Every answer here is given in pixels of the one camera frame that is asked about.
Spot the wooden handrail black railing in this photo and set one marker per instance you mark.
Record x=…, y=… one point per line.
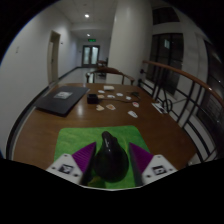
x=180, y=71

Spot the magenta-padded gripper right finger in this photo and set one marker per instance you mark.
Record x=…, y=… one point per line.
x=158, y=169

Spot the green exit sign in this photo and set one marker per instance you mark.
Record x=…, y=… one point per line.
x=91, y=40

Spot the dark wooden hallway chair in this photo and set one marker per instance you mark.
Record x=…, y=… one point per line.
x=102, y=63

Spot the dark tall window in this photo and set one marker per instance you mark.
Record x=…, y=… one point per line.
x=166, y=63

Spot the dark transom window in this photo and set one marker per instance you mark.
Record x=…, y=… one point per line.
x=165, y=16

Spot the glass double door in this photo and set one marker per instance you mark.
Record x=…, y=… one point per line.
x=90, y=55

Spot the small tan card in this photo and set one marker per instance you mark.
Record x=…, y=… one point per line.
x=110, y=106
x=100, y=96
x=100, y=107

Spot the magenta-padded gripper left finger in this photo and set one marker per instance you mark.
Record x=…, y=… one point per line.
x=65, y=168

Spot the dark wide window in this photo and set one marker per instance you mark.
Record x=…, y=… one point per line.
x=213, y=83

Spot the black computer mouse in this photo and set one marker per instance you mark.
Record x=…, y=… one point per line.
x=111, y=161

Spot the small white card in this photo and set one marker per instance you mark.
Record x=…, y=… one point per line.
x=119, y=94
x=132, y=114
x=128, y=98
x=110, y=96
x=101, y=91

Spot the small pink card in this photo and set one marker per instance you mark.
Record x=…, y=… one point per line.
x=135, y=104

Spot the wooden armchair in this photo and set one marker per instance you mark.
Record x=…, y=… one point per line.
x=108, y=70

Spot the green mouse pad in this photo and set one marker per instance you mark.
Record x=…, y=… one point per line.
x=76, y=136

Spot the small white box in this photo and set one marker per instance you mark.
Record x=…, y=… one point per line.
x=108, y=88

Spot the small black box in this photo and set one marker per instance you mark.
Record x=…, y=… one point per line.
x=92, y=98

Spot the black laptop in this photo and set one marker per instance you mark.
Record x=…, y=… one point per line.
x=61, y=101

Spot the side doorway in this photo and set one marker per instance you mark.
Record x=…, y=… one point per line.
x=53, y=60

